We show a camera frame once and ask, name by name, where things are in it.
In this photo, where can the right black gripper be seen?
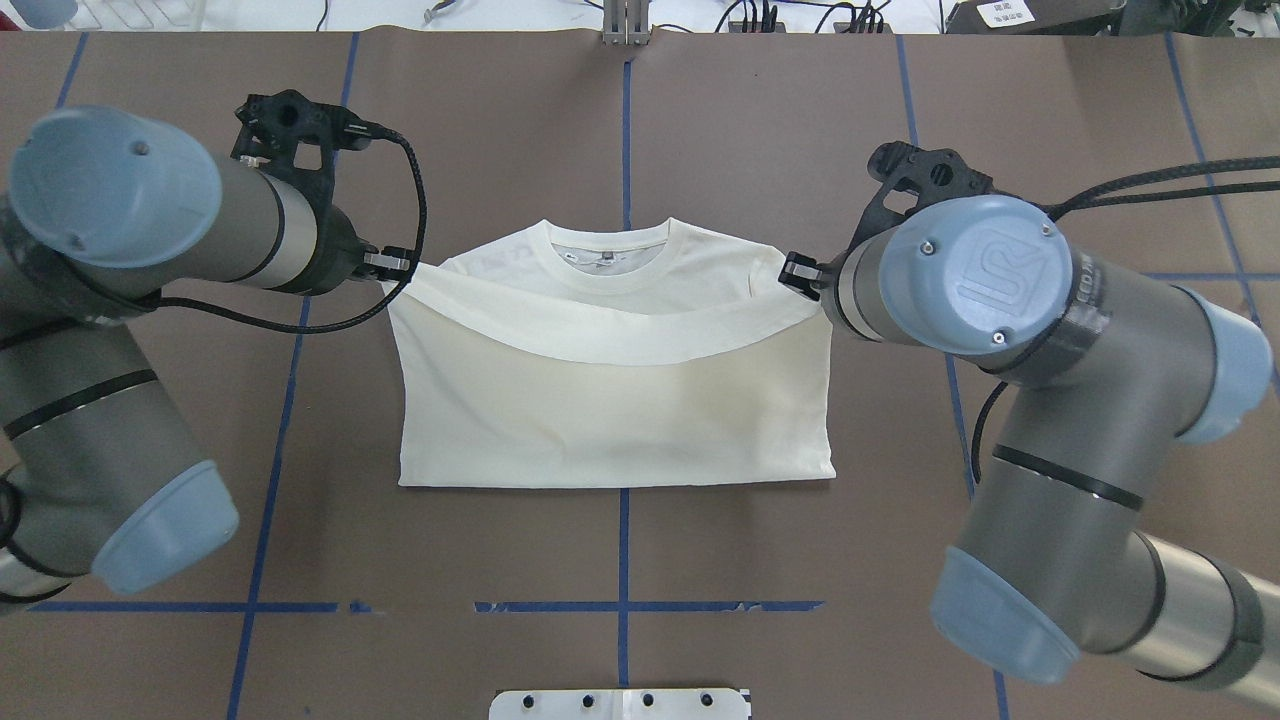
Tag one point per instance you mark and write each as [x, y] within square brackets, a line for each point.
[800, 272]

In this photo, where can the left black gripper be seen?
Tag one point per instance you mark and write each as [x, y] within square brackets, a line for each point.
[338, 253]

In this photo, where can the cream long-sleeve cat shirt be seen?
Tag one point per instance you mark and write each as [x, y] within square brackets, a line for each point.
[560, 359]

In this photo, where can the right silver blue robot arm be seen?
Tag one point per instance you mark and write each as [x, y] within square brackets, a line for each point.
[1111, 370]

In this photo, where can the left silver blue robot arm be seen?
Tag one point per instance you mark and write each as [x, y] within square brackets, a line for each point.
[103, 211]

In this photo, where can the black box with white label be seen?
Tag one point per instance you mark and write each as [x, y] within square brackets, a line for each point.
[1050, 18]

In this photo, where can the clear acrylic rack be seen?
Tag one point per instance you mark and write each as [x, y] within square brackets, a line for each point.
[139, 16]

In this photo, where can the light blue cup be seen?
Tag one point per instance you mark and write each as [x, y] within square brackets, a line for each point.
[44, 14]

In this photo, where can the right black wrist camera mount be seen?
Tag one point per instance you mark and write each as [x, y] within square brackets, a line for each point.
[929, 176]

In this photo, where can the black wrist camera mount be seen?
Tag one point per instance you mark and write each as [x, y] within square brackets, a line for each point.
[295, 140]
[929, 176]

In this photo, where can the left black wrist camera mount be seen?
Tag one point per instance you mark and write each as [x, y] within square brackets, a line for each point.
[295, 140]

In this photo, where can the aluminium frame post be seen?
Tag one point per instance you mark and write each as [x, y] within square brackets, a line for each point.
[626, 22]

